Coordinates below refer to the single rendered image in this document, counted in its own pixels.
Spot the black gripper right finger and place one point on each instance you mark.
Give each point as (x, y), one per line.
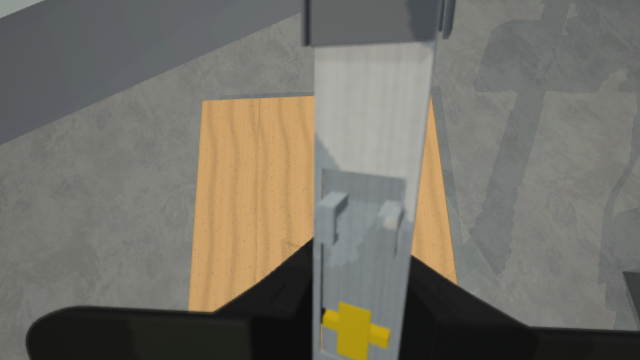
(442, 321)

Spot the light wooden board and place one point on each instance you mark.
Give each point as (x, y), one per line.
(255, 196)

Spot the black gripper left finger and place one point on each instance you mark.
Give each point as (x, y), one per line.
(272, 320)

